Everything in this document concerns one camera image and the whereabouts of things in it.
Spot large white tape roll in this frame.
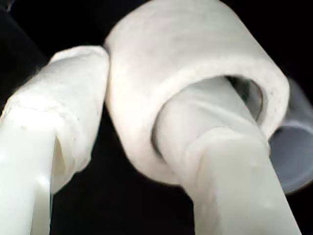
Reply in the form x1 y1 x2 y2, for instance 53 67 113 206
103 0 313 194

